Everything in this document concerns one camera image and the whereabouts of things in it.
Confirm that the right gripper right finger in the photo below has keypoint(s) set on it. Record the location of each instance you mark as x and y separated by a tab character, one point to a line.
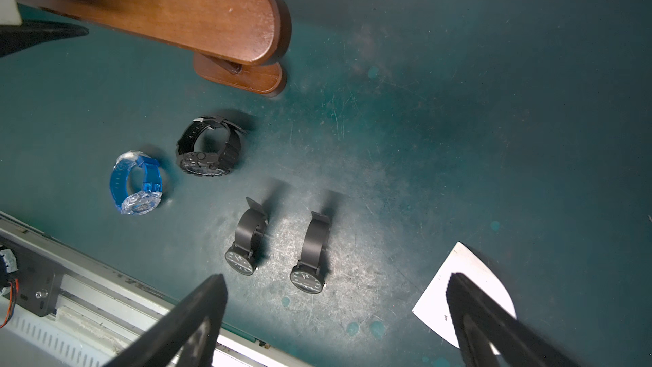
480	324

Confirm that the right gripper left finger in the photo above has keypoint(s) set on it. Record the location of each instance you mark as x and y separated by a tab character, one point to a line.
189	331

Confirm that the slim black analog watch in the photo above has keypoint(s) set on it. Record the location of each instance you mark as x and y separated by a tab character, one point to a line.
251	228
307	275

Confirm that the wooden T-shaped watch stand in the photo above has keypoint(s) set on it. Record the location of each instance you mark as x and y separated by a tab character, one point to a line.
236	43

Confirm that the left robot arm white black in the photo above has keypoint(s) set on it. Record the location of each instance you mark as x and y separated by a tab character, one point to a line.
18	35

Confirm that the blue translucent watch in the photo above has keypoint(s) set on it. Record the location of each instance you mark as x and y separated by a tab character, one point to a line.
136	184

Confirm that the chunky black digital watch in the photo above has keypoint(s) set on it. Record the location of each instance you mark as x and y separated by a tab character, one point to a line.
210	147

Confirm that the green table mat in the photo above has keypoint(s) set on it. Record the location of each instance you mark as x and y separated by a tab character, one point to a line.
521	128

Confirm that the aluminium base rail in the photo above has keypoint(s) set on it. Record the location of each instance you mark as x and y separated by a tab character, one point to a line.
114	309

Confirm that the white slotted cable duct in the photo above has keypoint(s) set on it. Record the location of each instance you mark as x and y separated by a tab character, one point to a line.
28	340

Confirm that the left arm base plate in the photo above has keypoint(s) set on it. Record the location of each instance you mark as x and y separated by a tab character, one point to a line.
38	279

